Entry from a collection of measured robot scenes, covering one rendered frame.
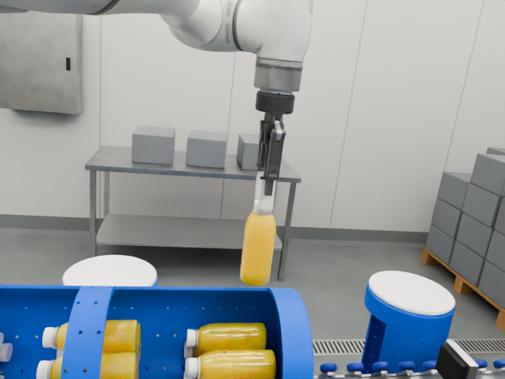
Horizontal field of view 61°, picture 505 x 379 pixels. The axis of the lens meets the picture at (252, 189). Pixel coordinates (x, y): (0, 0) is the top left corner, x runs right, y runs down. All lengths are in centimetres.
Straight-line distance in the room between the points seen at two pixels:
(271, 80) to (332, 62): 345
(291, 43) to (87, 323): 63
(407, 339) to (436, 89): 350
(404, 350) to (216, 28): 113
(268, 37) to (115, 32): 331
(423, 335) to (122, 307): 92
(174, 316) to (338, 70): 346
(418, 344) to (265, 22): 110
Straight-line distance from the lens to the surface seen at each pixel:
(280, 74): 81
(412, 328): 150
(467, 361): 123
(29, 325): 118
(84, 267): 149
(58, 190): 437
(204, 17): 83
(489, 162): 396
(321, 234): 459
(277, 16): 81
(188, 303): 110
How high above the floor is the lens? 171
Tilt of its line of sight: 16 degrees down
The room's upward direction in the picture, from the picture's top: 6 degrees clockwise
